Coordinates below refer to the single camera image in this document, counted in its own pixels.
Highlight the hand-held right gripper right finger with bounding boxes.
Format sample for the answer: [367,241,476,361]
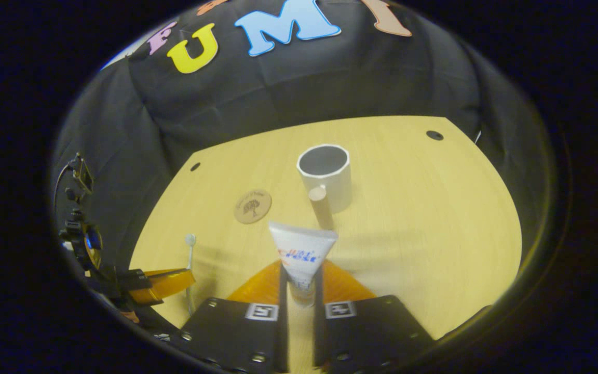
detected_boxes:
[312,259,436,373]

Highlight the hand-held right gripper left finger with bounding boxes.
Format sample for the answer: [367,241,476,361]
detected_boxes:
[180,260,289,373]

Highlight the white toothbrush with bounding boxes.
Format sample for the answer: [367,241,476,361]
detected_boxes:
[184,233,197,317]

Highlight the white toothpaste tube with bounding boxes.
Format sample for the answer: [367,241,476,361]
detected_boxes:
[268,221,339,308]

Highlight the round wooden coaster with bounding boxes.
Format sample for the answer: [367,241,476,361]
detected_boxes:
[234,189,273,224]

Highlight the white cup with wooden handle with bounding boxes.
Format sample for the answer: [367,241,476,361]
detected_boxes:
[297,144,353,233]

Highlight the wooden desktop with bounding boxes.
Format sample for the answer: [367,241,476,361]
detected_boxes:
[129,115,523,372]

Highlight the black backdrop cloth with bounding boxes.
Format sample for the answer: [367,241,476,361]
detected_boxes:
[52,0,554,271]

